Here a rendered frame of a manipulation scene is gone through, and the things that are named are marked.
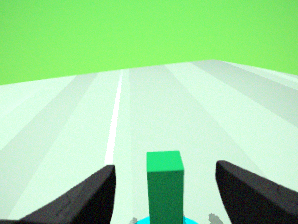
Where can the cyan circle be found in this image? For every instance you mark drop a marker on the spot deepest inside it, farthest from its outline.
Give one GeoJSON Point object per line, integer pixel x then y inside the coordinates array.
{"type": "Point", "coordinates": [146, 220]}

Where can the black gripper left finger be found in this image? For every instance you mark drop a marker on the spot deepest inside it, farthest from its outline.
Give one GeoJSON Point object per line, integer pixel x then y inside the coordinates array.
{"type": "Point", "coordinates": [89, 202]}

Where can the green square post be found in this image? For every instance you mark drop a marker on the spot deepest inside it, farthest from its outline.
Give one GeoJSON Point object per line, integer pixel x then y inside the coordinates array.
{"type": "Point", "coordinates": [165, 180]}

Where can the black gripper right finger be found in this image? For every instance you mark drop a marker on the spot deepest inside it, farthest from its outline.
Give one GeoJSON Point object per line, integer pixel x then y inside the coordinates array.
{"type": "Point", "coordinates": [251, 199]}

